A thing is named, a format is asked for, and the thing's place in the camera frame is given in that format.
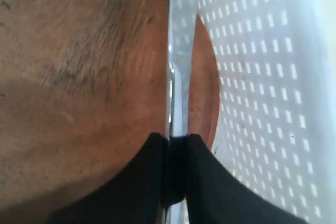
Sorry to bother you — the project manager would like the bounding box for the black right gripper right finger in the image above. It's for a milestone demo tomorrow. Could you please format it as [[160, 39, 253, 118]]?
[[185, 134, 305, 223]]

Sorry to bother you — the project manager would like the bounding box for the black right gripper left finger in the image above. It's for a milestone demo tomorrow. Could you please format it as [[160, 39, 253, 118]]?
[[47, 133, 166, 223]]

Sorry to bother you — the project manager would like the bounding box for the silver metal knife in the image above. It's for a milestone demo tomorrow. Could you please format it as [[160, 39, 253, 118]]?
[[162, 0, 200, 224]]

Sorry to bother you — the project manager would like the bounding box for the white perforated plastic basket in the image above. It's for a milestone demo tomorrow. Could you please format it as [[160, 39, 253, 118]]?
[[167, 0, 336, 223]]

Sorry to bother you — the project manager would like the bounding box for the dark flat plate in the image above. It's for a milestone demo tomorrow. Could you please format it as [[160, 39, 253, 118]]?
[[0, 0, 221, 224]]

